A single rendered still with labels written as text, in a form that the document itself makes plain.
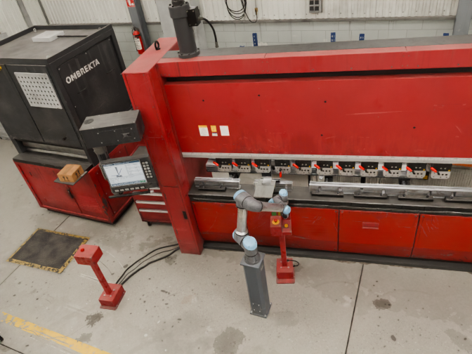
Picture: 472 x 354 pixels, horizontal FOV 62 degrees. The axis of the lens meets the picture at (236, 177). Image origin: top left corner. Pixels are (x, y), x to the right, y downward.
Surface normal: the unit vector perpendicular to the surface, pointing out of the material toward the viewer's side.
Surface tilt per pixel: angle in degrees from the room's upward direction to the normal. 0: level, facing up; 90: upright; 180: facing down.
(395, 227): 90
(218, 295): 0
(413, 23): 90
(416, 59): 90
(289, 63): 90
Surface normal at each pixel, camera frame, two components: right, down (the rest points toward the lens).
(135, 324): -0.14, -0.78
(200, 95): -0.23, 0.62
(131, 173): 0.04, 0.61
